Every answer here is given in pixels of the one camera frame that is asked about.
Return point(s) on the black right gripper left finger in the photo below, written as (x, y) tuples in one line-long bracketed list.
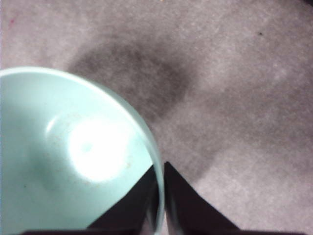
[(137, 208)]

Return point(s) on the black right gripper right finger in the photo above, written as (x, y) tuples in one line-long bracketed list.
[(188, 210)]

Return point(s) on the teal ribbed bowl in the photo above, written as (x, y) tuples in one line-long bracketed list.
[(49, 159)]

